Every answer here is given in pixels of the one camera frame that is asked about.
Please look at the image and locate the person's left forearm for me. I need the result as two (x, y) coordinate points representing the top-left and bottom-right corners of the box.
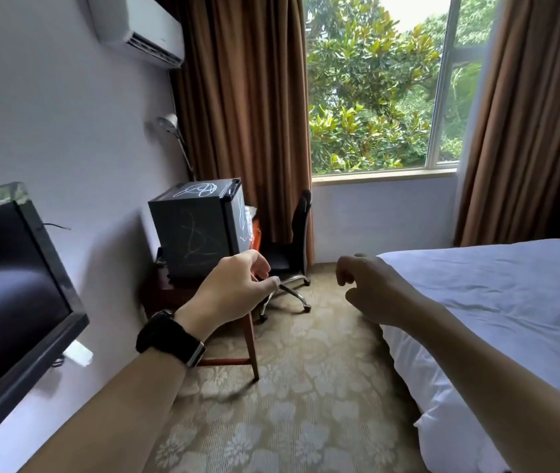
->
(19, 347), (188, 473)

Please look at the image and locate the white wall air conditioner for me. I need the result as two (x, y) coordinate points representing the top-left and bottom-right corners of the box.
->
(85, 0), (185, 69)

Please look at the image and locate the black wristwatch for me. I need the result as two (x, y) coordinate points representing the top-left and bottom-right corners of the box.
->
(135, 309), (207, 368)

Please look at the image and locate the window with white frame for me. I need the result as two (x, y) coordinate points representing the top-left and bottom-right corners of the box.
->
(303, 0), (500, 185)

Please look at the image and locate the black mini fridge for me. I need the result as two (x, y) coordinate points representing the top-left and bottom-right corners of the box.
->
(148, 177), (252, 282)

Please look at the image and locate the black flat television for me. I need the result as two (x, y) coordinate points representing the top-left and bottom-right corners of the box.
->
(0, 181), (90, 461)

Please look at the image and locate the red-brown wooden desk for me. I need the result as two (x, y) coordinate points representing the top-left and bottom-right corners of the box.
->
(140, 219), (262, 382)

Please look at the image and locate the person's right forearm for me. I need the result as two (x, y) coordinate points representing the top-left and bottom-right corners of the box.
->
(410, 303), (560, 473)

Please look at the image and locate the white wall socket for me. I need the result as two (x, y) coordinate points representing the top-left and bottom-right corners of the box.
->
(62, 340), (94, 368)

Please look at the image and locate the person's right hand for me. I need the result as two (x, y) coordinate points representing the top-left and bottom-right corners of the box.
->
(335, 253), (438, 329)

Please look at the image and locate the person's left hand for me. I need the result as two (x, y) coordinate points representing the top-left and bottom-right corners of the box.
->
(174, 249), (281, 342)

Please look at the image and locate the brown curtain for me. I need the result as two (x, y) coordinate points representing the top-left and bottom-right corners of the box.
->
(453, 0), (560, 248)
(154, 0), (315, 269)

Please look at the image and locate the bed with white sheet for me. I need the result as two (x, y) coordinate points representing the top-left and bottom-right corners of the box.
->
(376, 238), (560, 473)

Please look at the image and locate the black office chair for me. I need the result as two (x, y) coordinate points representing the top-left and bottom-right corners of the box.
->
(258, 189), (313, 323)

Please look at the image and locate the silver desk lamp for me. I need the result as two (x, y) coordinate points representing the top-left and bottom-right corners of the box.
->
(157, 113), (197, 183)

